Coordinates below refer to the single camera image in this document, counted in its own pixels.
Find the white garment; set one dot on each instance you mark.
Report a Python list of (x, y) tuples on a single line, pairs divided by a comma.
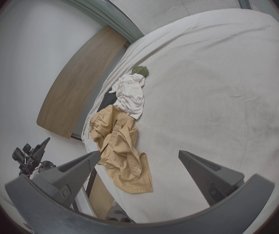
[(129, 96)]

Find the green garment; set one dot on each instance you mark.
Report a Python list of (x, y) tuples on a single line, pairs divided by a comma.
[(140, 71)]

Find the black garment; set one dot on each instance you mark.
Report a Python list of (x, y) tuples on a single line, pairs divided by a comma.
[(106, 101)]

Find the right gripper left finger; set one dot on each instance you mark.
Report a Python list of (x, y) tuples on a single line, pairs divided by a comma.
[(64, 179)]

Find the tan shorts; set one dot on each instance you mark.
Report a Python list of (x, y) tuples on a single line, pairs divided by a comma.
[(120, 142)]

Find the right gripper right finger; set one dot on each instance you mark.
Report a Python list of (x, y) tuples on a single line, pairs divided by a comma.
[(207, 179)]

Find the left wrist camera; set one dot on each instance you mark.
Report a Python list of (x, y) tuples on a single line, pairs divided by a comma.
[(27, 148)]

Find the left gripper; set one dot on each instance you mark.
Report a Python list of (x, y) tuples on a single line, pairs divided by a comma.
[(28, 168)]

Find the bed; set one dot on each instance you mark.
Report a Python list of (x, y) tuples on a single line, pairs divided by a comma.
[(202, 82)]

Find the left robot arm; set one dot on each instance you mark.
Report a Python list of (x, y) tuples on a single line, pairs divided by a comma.
[(48, 166)]

